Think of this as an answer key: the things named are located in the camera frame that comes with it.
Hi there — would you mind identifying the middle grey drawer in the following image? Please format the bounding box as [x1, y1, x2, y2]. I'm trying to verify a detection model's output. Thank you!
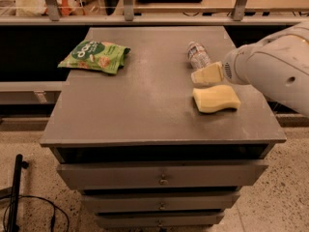
[82, 191, 239, 213]

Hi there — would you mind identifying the yellow sponge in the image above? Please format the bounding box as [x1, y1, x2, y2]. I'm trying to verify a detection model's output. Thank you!
[192, 85, 241, 113]

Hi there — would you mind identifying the black stand pole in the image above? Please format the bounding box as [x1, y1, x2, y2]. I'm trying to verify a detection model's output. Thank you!
[7, 154, 29, 232]

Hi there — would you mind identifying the grey drawer cabinet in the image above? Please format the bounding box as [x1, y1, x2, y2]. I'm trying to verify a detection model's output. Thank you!
[39, 25, 288, 232]

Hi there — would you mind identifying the top grey drawer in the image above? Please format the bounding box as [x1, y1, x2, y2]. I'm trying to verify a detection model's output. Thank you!
[57, 159, 267, 190]

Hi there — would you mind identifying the clear plastic water bottle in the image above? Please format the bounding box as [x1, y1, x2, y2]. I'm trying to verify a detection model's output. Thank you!
[187, 42, 211, 70]

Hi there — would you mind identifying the black cable on floor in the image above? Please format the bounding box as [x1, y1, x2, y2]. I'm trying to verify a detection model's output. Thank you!
[0, 194, 70, 232]

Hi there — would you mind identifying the grey drawer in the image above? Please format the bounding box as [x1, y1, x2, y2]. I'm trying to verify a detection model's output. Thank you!
[82, 191, 239, 213]
[57, 159, 267, 190]
[96, 211, 224, 228]

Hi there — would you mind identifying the green rice chip bag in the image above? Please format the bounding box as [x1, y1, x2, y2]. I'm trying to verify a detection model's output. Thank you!
[58, 40, 130, 74]

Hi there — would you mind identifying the bottom grey drawer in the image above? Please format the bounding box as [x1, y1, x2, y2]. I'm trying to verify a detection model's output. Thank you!
[96, 211, 224, 228]

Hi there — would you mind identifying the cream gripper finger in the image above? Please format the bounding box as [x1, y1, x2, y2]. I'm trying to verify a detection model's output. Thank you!
[191, 62, 223, 84]

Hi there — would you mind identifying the metal railing frame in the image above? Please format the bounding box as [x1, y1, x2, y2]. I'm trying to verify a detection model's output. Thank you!
[0, 0, 309, 25]

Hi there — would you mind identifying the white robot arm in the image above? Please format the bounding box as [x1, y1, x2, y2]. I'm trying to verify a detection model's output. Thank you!
[189, 21, 309, 117]

